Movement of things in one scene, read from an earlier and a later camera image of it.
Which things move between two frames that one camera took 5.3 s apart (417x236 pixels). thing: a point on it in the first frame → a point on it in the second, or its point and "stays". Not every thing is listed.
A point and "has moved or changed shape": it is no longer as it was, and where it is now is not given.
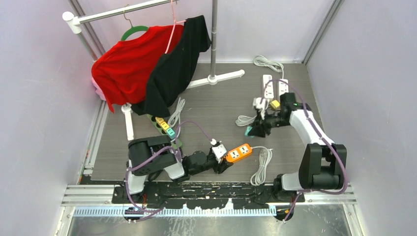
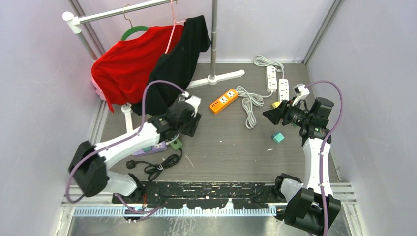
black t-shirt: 175,70 stays
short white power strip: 269,93 has moved or changed shape
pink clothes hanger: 175,22 stays
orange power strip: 238,152 → 223,101
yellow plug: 275,104 stays
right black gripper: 259,124 → 284,111
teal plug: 249,128 → 277,136
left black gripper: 220,167 → 193,121
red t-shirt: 120,73 stays
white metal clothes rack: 73,21 stays
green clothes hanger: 133,29 stays
